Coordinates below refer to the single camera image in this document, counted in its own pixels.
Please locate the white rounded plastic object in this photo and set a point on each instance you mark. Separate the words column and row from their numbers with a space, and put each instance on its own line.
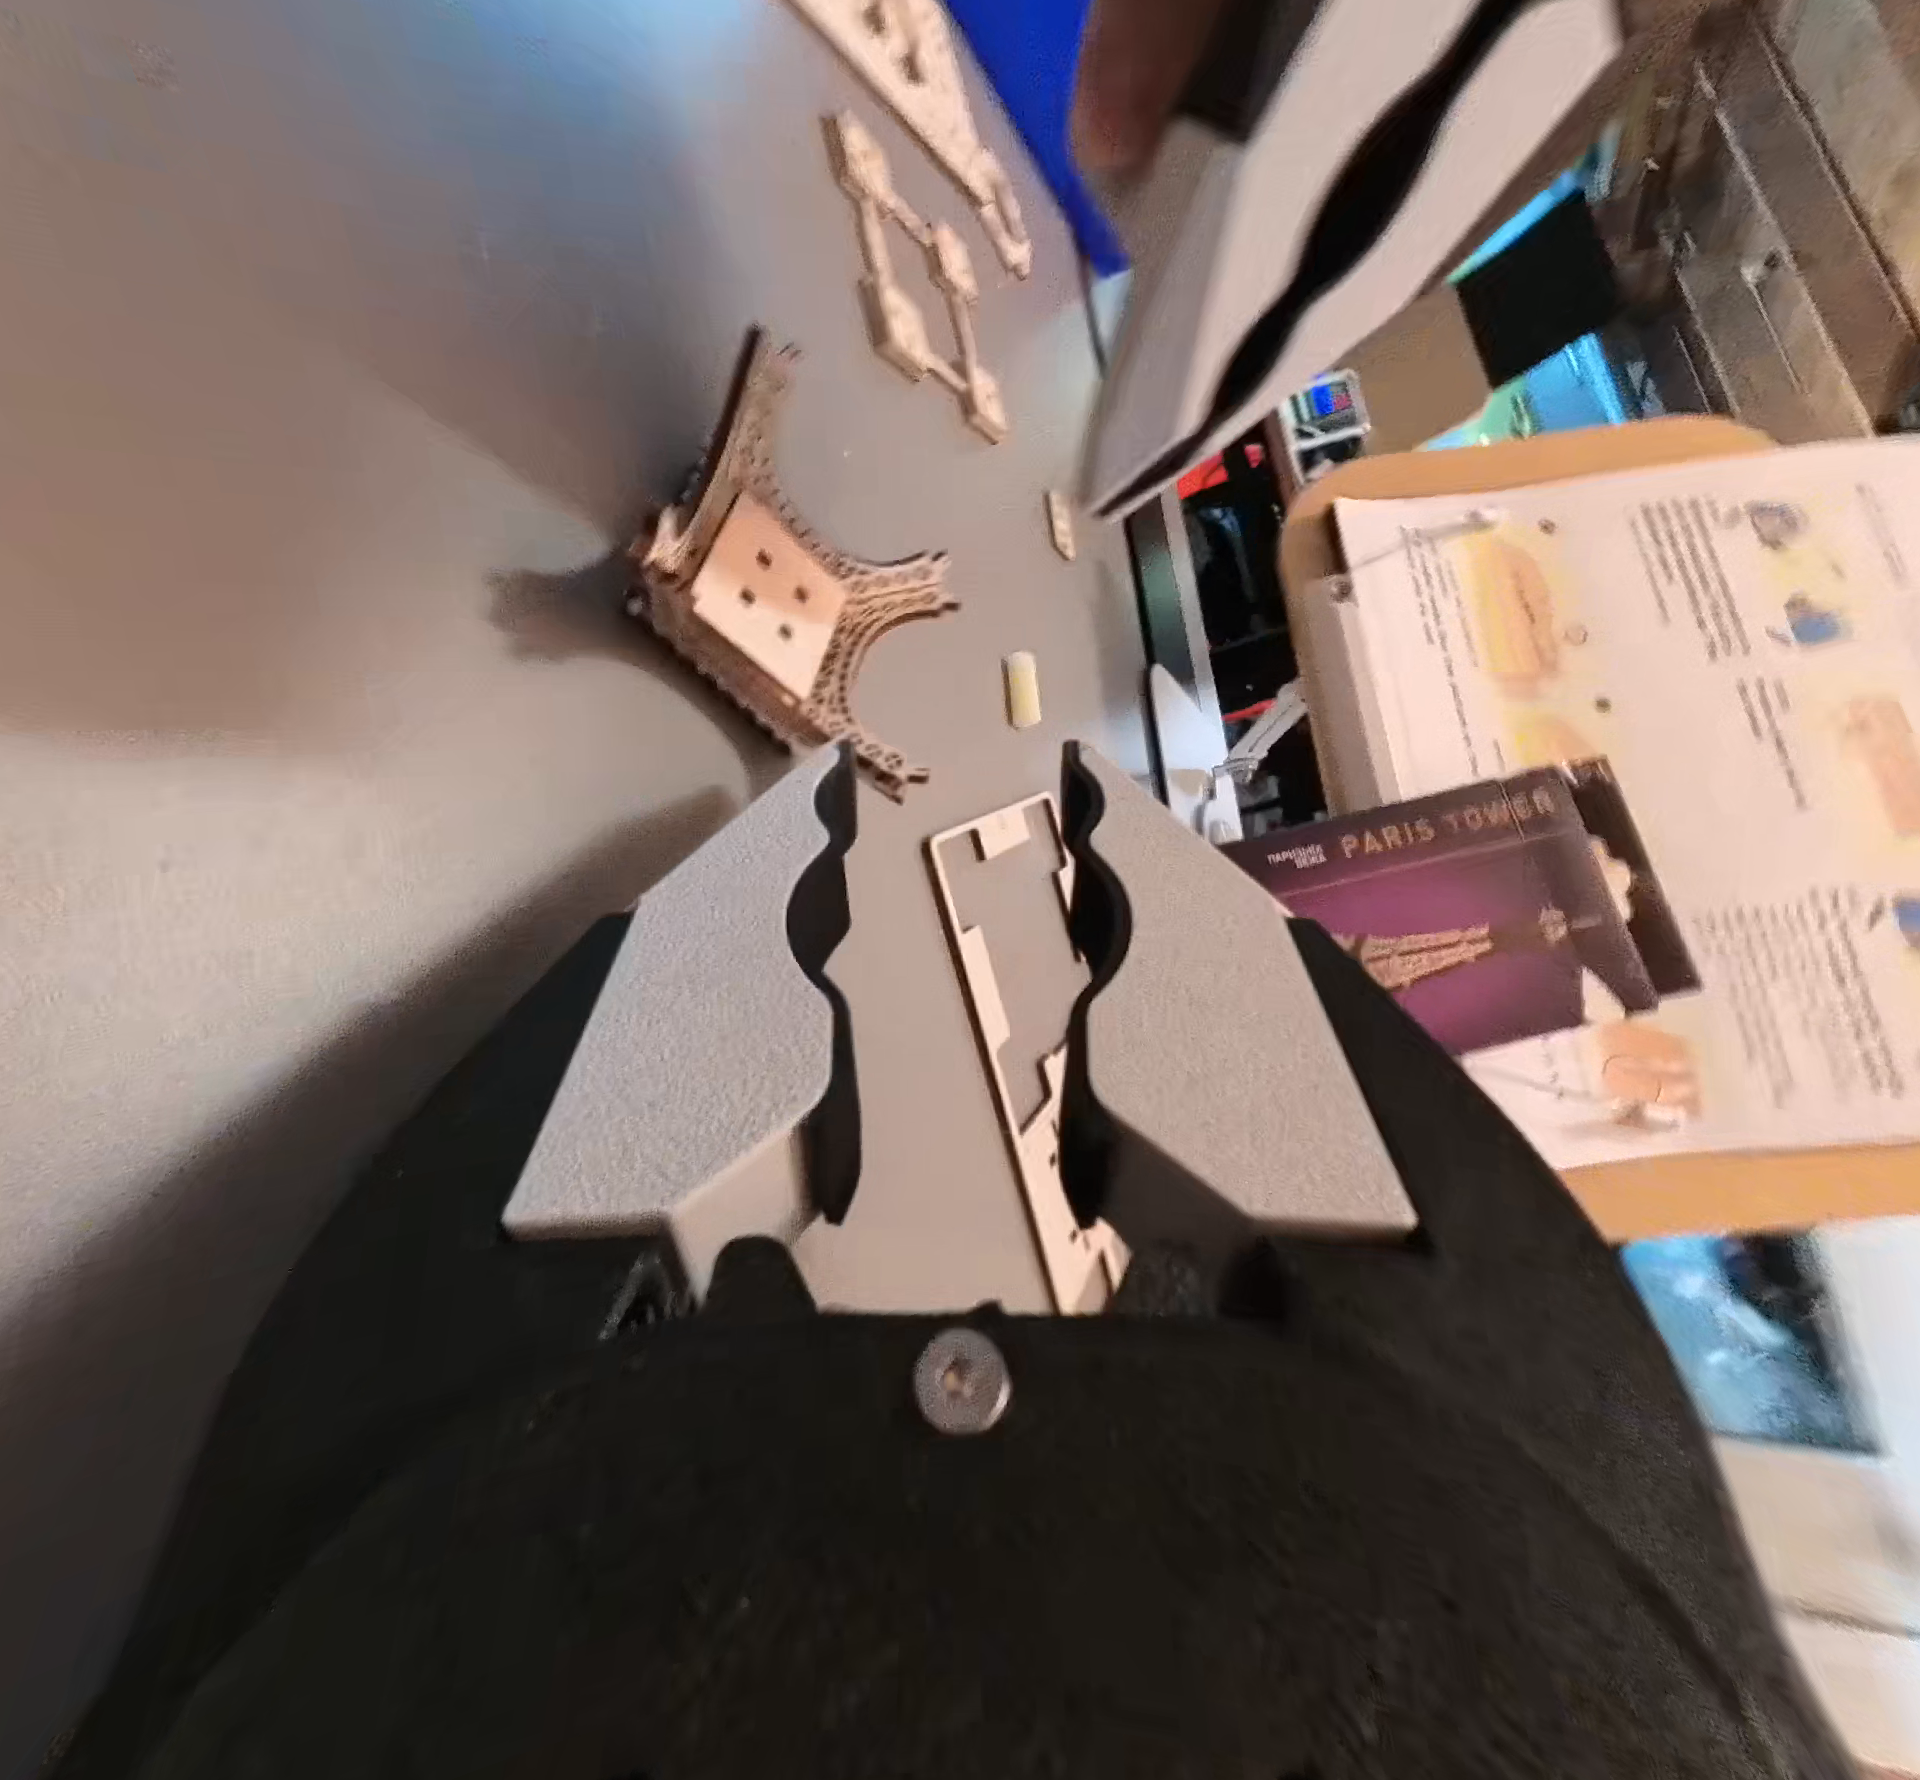
column 1186, row 730

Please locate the person's left hand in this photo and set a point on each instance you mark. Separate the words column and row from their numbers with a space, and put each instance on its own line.
column 1133, row 39

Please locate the wooden lattice tower base model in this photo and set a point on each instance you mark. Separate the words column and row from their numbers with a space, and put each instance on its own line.
column 765, row 586

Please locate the cluttered metal shelf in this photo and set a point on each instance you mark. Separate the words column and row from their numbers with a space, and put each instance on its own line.
column 1799, row 234

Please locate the plywood cutout frame sheet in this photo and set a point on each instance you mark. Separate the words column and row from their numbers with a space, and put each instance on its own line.
column 1066, row 1256

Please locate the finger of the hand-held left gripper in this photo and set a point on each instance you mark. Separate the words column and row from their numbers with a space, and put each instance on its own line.
column 1500, row 130
column 1200, row 279

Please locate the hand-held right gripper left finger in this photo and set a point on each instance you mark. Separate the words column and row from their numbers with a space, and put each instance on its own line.
column 676, row 1060

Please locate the blue bin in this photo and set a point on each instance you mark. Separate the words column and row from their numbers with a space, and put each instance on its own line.
column 1020, row 11

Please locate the dark purple kit box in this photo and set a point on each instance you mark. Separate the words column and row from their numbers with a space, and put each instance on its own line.
column 1485, row 940

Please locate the small cream wax cylinder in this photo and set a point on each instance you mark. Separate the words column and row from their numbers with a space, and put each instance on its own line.
column 1022, row 688

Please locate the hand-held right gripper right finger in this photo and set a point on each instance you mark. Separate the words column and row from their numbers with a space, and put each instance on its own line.
column 1246, row 1060

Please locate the wooden lattice tower part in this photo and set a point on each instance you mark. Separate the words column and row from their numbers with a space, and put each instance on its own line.
column 869, row 25

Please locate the printed instruction sheets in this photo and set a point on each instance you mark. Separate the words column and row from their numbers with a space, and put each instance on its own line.
column 1681, row 639

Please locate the small slotted wooden piece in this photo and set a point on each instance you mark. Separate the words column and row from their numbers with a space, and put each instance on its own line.
column 1061, row 523

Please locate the wooden square four-pad frame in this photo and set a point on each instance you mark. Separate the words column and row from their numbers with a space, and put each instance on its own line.
column 957, row 256

